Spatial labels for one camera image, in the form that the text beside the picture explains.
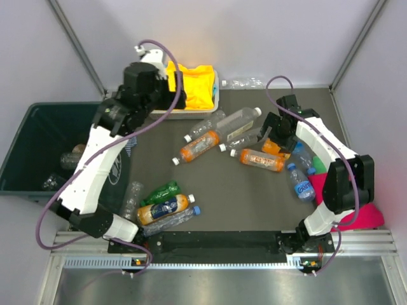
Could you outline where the blue cap bottle by right arm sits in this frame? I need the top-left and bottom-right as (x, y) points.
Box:
(292, 142), (316, 175)

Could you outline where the dark green plastic bin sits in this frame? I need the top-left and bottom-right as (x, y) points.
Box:
(1, 102), (99, 205)

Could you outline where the orange bottle with white label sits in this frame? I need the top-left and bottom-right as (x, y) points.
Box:
(230, 149), (285, 172)

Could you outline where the clear bottle white cap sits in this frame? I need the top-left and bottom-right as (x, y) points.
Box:
(41, 173), (67, 191)

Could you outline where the clear bottle blue cap front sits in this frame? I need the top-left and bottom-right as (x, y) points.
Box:
(142, 206), (201, 237)

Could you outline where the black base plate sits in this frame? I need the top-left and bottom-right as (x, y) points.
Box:
(107, 230), (336, 255)

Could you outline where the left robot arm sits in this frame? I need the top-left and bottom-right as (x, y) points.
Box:
(49, 61), (185, 252)

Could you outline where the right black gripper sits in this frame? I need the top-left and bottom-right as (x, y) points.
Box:
(258, 112), (299, 154)

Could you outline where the crushed green bottle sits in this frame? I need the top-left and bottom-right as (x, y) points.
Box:
(140, 180), (181, 207)

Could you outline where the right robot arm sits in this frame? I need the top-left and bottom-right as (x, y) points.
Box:
(258, 94), (375, 252)

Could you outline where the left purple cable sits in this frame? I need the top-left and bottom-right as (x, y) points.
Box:
(34, 39), (184, 276)

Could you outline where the green cloth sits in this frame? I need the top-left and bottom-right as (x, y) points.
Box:
(312, 156), (328, 175)

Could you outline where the white plastic basket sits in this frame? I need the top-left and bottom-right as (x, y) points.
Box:
(166, 65), (219, 119)

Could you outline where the grey cable duct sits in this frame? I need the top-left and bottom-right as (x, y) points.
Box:
(64, 256), (303, 270)

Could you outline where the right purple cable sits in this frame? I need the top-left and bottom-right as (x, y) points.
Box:
(265, 75), (362, 276)

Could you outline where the magenta cloth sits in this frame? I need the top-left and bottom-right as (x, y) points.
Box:
(308, 173), (385, 231)

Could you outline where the yellow cloth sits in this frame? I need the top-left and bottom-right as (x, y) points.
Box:
(178, 64), (215, 111)

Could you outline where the clear crushed bottle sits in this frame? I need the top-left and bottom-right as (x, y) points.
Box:
(60, 152), (82, 171)

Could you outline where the blue striped cloth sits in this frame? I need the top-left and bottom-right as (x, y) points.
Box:
(125, 137), (137, 157)

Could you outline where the purple cable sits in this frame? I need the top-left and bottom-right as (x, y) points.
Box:
(265, 75), (362, 276)
(34, 39), (184, 276)

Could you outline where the orange bottle with dark label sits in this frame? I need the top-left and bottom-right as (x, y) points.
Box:
(136, 194), (195, 226)

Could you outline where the blue label bottle right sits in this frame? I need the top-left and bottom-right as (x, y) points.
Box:
(287, 163), (315, 201)

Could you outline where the clear ribbed bottle middle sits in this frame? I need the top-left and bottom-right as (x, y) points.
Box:
(219, 128), (261, 152)

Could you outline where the orange bottle tall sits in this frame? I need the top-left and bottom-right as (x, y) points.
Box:
(172, 130), (219, 165)

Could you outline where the large clear bottle with label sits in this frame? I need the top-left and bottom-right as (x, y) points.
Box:
(215, 107), (262, 143)

